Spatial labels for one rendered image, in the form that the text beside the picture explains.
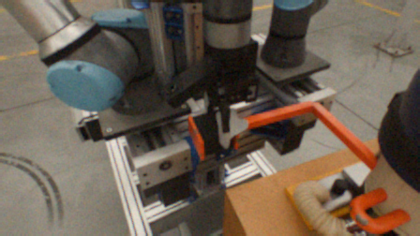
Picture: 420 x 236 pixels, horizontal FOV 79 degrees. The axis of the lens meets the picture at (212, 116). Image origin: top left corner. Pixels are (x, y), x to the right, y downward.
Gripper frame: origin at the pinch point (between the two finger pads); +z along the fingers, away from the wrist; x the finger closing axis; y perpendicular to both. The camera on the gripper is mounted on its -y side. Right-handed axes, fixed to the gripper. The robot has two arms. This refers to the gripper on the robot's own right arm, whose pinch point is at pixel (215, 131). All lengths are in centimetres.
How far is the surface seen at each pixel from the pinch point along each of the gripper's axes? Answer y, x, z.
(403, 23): 287, 152, 77
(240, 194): 2.9, -8.5, 13.5
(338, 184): 21.6, -16.7, 8.5
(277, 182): 12.4, -8.7, 13.6
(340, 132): 24.2, -10.3, -0.3
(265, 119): 11.7, -1.1, -0.4
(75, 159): -65, 110, 107
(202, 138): -3.8, -3.0, -2.3
